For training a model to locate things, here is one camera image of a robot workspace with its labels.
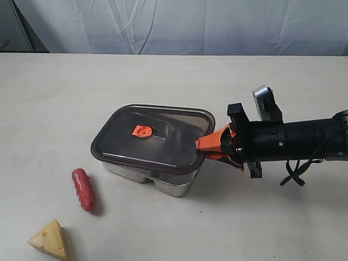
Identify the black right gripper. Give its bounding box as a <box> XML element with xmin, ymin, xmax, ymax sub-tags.
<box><xmin>195</xmin><ymin>102</ymin><xmax>284</xmax><ymax>178</ymax></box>

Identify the transparent dark lunch box lid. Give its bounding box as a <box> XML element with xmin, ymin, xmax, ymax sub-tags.
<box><xmin>91</xmin><ymin>104</ymin><xmax>215</xmax><ymax>175</ymax></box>

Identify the red sausage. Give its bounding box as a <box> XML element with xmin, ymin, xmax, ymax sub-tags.
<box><xmin>72</xmin><ymin>168</ymin><xmax>96</xmax><ymax>212</ymax></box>

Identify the yellow cheese wedge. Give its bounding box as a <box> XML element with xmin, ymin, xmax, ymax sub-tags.
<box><xmin>27</xmin><ymin>219</ymin><xmax>71</xmax><ymax>261</ymax></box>

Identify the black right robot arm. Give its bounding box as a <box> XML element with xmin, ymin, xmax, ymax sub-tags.
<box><xmin>196</xmin><ymin>103</ymin><xmax>347</xmax><ymax>187</ymax></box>

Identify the stainless steel lunch box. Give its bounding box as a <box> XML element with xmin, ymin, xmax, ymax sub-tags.
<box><xmin>92</xmin><ymin>153</ymin><xmax>201</xmax><ymax>197</ymax></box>

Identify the white backdrop curtain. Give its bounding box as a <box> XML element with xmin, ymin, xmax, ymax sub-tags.
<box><xmin>16</xmin><ymin>1</ymin><xmax>347</xmax><ymax>56</ymax></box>

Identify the black background stand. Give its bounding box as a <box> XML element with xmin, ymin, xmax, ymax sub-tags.
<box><xmin>9</xmin><ymin>0</ymin><xmax>49</xmax><ymax>53</ymax></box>

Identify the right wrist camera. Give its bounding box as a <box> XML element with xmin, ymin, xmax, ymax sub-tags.
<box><xmin>252</xmin><ymin>85</ymin><xmax>283</xmax><ymax>122</ymax></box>

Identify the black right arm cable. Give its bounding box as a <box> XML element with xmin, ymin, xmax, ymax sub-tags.
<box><xmin>279</xmin><ymin>127</ymin><xmax>348</xmax><ymax>187</ymax></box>

